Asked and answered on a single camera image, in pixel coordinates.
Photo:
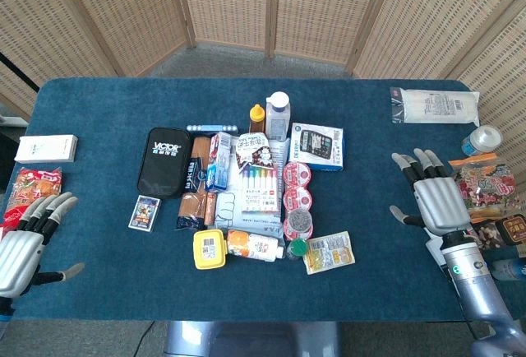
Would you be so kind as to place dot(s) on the yellow seasoning packet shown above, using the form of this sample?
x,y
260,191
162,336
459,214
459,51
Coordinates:
x,y
330,252

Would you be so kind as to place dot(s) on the white snack packet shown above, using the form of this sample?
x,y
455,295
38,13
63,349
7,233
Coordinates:
x,y
255,149

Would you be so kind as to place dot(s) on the jar with white lid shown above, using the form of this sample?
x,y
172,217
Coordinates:
x,y
485,139

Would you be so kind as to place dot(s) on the blue white strip pack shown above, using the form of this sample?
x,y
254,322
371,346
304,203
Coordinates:
x,y
211,128

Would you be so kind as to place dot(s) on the orange juice bottle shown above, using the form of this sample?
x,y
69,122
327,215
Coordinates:
x,y
255,246

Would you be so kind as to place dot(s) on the black Victor zip pouch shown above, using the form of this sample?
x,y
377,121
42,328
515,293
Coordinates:
x,y
164,163

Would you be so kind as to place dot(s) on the toothpaste box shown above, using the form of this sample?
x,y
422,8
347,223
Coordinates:
x,y
220,163

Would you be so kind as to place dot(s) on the honey bottle yellow cap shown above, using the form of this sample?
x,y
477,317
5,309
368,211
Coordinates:
x,y
257,120

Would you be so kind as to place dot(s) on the red white jelly cup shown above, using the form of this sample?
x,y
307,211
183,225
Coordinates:
x,y
296,174
297,197

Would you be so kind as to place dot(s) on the coloured marker pen set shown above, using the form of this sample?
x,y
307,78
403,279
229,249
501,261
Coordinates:
x,y
230,213

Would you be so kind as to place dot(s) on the playing card box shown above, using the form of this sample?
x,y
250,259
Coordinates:
x,y
144,213

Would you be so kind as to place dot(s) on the red snack bag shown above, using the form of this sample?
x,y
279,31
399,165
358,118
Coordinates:
x,y
30,190

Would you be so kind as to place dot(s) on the colour marker pen set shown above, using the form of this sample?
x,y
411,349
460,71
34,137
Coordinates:
x,y
261,190

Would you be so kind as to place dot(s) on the clear bottle white cap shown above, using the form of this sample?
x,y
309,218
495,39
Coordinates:
x,y
277,120

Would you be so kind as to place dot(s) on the yellow lidded box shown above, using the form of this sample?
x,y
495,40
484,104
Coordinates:
x,y
209,248

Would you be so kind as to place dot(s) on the white wrapped package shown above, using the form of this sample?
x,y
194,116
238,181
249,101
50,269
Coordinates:
x,y
435,106

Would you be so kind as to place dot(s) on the clear water bottle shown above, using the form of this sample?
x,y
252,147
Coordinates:
x,y
509,270

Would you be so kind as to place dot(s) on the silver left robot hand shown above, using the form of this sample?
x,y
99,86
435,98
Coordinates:
x,y
20,258

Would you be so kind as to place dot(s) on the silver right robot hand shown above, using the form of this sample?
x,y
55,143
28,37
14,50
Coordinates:
x,y
441,205

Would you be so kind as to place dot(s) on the spaghetti pack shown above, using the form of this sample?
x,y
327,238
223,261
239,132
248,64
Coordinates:
x,y
196,176

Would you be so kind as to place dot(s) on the jelly cup grey lid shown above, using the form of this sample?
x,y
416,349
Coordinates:
x,y
299,223

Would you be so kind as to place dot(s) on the blue calculator box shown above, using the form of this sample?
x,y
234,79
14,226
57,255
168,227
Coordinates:
x,y
316,147

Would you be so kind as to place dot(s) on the white rectangular box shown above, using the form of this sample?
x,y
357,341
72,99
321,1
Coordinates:
x,y
46,148

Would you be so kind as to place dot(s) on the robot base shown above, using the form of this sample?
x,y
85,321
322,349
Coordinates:
x,y
250,340

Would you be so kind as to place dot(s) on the blue table mat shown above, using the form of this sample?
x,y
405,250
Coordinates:
x,y
102,250

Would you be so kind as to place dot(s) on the small bottle green cap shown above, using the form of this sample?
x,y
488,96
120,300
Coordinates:
x,y
296,248

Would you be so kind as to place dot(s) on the colourful orange snack bag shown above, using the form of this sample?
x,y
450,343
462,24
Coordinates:
x,y
487,188

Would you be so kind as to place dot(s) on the small orange noodle pack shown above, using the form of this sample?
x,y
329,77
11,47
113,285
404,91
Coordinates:
x,y
210,209

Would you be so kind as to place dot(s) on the dark brown snack packet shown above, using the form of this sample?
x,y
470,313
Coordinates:
x,y
505,229

